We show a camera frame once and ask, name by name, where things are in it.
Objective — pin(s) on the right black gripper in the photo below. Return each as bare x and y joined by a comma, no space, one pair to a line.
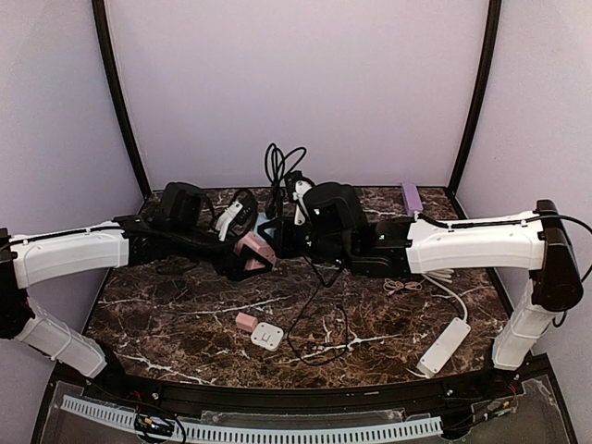
290,242

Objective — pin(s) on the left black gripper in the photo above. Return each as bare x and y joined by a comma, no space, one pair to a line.
227,261

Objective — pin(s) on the pink cube socket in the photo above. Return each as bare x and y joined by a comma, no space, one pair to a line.
254,253

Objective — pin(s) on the pink plug adapter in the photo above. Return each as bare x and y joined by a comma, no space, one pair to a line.
246,322

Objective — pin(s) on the white plug adapter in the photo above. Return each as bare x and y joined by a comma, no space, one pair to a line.
267,336

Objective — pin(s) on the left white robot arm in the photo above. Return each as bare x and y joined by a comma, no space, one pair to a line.
47,281

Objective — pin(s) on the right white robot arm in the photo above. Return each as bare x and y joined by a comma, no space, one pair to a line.
535,241

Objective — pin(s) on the purple power strip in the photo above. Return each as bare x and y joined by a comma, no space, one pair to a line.
411,199

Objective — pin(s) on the white power strip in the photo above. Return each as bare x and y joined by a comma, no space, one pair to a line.
447,343

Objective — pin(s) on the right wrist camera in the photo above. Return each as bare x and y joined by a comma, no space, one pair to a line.
329,208

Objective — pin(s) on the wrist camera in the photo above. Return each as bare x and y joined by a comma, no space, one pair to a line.
329,208
186,209

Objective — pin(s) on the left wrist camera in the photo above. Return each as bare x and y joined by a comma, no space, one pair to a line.
186,209

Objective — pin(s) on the white cable duct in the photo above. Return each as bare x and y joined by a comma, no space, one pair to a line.
217,427

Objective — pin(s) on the left black frame post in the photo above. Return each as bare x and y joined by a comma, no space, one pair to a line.
117,96

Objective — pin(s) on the black frame post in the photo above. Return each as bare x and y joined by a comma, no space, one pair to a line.
117,96
478,96

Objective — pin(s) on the right black frame post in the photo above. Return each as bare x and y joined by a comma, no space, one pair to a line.
478,96

